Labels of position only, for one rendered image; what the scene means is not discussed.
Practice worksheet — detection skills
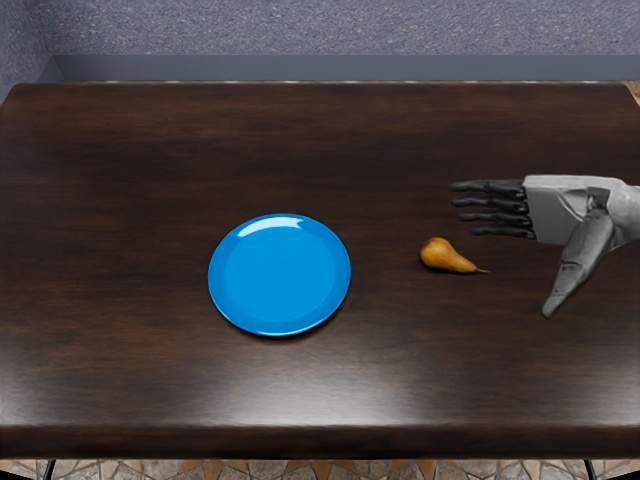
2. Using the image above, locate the brown yellow pear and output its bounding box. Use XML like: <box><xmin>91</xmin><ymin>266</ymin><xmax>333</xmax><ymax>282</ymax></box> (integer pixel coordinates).
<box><xmin>418</xmin><ymin>236</ymin><xmax>492</xmax><ymax>276</ymax></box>

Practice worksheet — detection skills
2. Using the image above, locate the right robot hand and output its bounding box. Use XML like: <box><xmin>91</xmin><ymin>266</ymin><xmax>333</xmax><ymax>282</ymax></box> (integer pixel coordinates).
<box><xmin>448</xmin><ymin>173</ymin><xmax>640</xmax><ymax>320</ymax></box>

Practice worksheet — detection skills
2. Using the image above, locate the blue round plate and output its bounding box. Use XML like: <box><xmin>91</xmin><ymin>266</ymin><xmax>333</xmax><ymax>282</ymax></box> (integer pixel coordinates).
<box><xmin>207</xmin><ymin>213</ymin><xmax>352</xmax><ymax>337</ymax></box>

